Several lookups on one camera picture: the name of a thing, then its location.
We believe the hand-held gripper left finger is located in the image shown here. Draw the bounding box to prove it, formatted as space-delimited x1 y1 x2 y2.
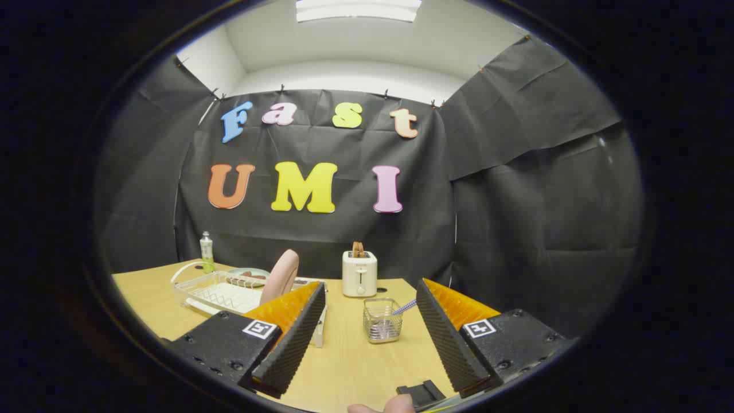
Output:
165 280 327 399

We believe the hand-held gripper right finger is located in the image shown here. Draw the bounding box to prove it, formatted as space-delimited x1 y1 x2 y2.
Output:
415 278 580 399

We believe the spoon with blue checked handle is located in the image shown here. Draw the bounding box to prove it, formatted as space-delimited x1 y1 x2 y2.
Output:
376 298 417 340

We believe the metal wire basket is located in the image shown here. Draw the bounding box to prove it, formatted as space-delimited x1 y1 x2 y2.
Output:
362 297 404 344

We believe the pink plate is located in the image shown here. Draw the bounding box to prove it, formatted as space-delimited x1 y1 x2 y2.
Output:
259 249 300 306

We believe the white wire dish rack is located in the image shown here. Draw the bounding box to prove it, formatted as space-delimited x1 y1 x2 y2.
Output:
170 261 329 349

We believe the light green oval plate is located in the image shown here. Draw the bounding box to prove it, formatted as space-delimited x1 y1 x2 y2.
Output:
228 268 270 287

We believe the white toaster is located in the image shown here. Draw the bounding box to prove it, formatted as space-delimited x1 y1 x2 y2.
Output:
342 250 378 298

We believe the clear bottle with green liquid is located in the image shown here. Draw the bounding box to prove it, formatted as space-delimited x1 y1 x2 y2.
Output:
200 231 216 274

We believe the ceiling light panel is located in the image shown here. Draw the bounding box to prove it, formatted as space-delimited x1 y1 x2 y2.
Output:
295 0 423 24

